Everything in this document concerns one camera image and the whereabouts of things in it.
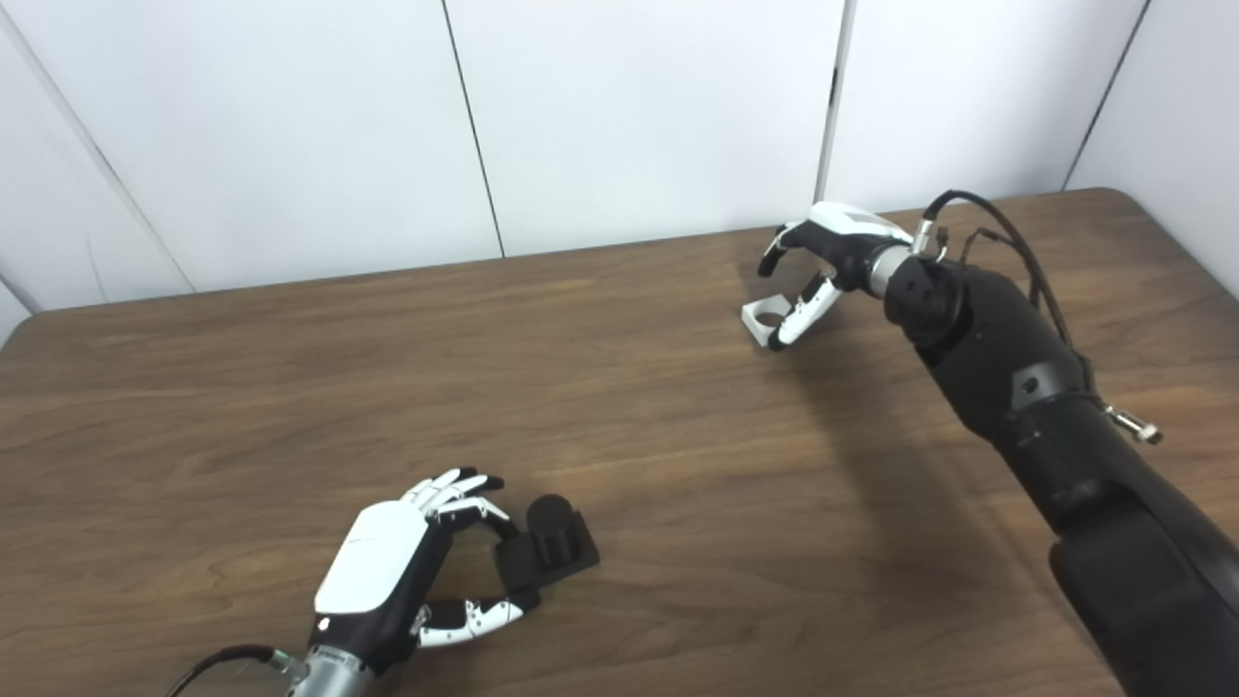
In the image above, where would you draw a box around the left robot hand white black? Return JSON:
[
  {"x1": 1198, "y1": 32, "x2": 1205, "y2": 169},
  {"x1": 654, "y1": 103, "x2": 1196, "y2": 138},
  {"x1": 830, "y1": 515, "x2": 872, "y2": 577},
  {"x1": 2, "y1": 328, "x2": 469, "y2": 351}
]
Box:
[{"x1": 308, "y1": 469, "x2": 529, "y2": 676}]

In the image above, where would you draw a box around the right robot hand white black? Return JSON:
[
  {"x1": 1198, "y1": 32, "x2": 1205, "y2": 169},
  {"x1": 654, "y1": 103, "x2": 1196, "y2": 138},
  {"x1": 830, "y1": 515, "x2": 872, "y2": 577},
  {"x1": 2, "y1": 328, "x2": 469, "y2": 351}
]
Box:
[{"x1": 757, "y1": 201, "x2": 916, "y2": 351}]

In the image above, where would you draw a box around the white square piece with hole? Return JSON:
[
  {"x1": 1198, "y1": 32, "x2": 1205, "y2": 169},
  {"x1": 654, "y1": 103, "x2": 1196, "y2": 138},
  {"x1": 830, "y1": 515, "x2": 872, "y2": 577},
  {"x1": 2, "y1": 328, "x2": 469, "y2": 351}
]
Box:
[{"x1": 741, "y1": 295, "x2": 804, "y2": 347}]

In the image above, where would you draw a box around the black peg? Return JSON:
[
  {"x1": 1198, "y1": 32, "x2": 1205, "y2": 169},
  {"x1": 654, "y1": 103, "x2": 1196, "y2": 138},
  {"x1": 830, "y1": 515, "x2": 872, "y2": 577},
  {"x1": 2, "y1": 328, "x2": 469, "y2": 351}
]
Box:
[{"x1": 496, "y1": 494, "x2": 601, "y2": 609}]

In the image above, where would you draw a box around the thin right wrist wire bundle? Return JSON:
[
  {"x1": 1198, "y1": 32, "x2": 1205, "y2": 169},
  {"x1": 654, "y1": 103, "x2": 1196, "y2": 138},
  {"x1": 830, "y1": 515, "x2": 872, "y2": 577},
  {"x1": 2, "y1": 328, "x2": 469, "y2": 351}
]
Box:
[{"x1": 958, "y1": 227, "x2": 1046, "y2": 311}]

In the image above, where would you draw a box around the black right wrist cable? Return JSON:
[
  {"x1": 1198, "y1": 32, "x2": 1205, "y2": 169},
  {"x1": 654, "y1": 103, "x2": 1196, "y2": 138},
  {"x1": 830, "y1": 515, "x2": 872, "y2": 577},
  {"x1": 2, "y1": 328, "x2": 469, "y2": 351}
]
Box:
[{"x1": 915, "y1": 190, "x2": 1163, "y2": 444}]

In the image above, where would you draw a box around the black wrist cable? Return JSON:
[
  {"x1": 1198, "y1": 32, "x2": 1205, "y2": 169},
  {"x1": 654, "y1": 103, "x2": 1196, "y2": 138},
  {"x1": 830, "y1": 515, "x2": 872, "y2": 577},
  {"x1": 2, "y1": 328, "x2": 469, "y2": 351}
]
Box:
[
  {"x1": 915, "y1": 190, "x2": 1163, "y2": 444},
  {"x1": 165, "y1": 645, "x2": 293, "y2": 697}
]

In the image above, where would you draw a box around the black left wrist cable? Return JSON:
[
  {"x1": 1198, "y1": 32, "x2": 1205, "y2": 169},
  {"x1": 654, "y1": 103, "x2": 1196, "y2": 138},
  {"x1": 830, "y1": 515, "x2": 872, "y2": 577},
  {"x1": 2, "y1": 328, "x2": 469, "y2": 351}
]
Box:
[{"x1": 165, "y1": 645, "x2": 293, "y2": 697}]

